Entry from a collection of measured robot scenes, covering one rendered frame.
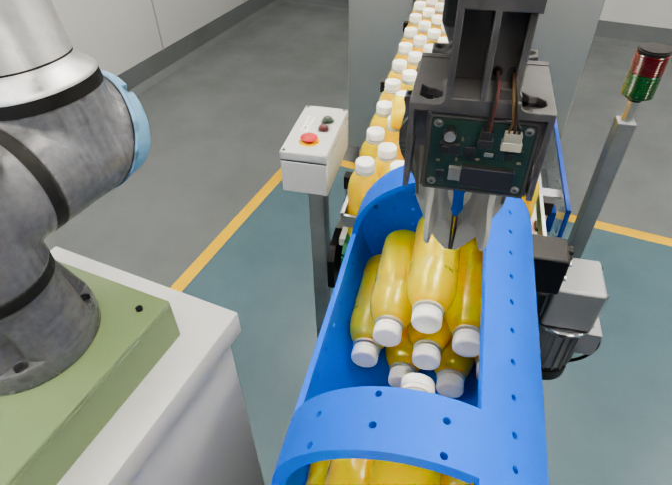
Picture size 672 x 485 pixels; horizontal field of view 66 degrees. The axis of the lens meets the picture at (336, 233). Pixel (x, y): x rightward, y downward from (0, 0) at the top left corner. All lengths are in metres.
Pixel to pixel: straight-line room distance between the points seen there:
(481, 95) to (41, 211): 0.41
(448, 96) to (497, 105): 0.02
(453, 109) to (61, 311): 0.45
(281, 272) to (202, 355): 1.70
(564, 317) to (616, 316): 1.19
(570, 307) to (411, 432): 0.78
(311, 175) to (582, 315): 0.65
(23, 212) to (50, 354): 0.15
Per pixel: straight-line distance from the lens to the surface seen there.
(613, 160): 1.33
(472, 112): 0.27
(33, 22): 0.56
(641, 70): 1.23
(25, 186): 0.54
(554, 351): 1.34
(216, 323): 0.68
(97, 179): 0.58
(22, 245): 0.55
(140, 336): 0.62
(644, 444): 2.10
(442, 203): 0.38
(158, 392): 0.64
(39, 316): 0.58
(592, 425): 2.07
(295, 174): 1.08
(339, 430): 0.51
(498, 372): 0.56
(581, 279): 1.22
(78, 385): 0.60
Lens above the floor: 1.67
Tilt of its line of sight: 42 degrees down
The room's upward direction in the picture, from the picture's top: 1 degrees counter-clockwise
